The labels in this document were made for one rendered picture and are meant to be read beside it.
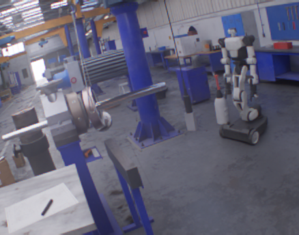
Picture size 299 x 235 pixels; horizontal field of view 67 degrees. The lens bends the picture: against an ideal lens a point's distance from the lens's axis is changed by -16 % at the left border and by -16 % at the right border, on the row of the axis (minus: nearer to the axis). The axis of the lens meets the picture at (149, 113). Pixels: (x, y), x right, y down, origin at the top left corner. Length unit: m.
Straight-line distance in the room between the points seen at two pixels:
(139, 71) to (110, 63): 1.94
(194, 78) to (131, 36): 2.04
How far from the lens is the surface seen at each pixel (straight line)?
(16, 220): 1.46
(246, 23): 6.97
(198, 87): 5.53
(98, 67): 5.74
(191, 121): 1.76
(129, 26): 3.91
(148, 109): 4.04
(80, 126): 2.16
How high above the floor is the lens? 1.56
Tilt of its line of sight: 16 degrees down
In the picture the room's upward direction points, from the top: 13 degrees counter-clockwise
